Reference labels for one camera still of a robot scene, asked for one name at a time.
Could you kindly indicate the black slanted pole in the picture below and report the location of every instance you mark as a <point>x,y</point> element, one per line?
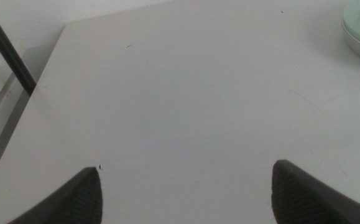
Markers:
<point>5,46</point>

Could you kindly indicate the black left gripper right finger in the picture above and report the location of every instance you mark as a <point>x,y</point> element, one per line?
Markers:
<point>307,200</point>

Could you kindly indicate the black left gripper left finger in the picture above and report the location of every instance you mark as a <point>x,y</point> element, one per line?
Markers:
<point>74,202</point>

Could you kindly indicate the white shallow bowl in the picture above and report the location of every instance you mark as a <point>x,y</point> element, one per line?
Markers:
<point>353,38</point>

